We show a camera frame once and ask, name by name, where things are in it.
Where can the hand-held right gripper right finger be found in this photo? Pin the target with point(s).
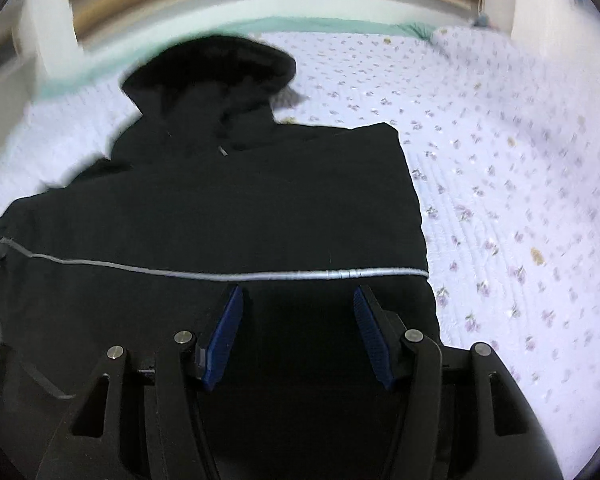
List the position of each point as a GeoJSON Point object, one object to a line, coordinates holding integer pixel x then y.
{"type": "Point", "coordinates": [372, 335]}

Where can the black hooded jacket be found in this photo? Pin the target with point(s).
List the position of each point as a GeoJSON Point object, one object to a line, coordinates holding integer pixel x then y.
{"type": "Point", "coordinates": [230, 200]}

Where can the floral quilted bed cover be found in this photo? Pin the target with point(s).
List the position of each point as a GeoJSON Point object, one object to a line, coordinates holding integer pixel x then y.
{"type": "Point", "coordinates": [480, 160]}

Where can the mint green bed sheet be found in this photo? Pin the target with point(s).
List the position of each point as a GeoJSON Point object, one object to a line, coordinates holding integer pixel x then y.
{"type": "Point", "coordinates": [305, 24]}

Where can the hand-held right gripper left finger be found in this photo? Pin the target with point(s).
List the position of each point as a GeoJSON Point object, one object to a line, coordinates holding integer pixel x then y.
{"type": "Point", "coordinates": [225, 335]}

